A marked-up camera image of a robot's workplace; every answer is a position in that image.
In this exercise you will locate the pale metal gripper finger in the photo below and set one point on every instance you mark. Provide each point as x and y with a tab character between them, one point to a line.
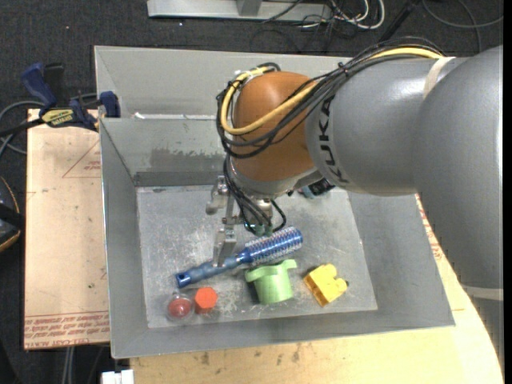
229	252
218	250

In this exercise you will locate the blue hairbrush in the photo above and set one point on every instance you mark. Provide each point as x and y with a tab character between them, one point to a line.
276	244

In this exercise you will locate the orange-red hexagonal block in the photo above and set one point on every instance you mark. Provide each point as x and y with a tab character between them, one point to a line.
205	299

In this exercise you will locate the grey metal bin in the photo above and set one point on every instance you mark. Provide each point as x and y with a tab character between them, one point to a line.
172	230

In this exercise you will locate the green flanged plastic cylinder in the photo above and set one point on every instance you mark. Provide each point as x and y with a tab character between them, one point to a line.
272	284

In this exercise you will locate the clear round piece red centre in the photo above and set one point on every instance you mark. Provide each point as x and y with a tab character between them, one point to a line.
180	307

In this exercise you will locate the yellow toy brick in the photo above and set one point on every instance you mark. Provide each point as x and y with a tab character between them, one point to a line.
325	285

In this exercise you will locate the brown cardboard board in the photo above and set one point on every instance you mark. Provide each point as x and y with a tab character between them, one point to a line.
64	230

